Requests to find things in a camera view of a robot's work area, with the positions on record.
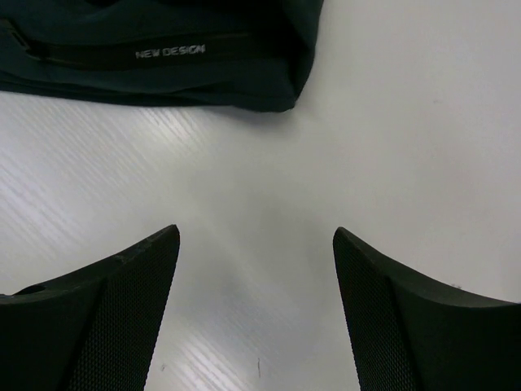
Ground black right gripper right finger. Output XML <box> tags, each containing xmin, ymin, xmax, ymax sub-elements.
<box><xmin>333</xmin><ymin>227</ymin><xmax>520</xmax><ymax>390</ymax></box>

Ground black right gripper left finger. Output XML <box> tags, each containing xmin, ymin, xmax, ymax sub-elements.
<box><xmin>1</xmin><ymin>225</ymin><xmax>180</xmax><ymax>390</ymax></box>

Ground dark navy shorts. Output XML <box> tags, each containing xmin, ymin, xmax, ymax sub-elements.
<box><xmin>1</xmin><ymin>0</ymin><xmax>322</xmax><ymax>112</ymax></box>

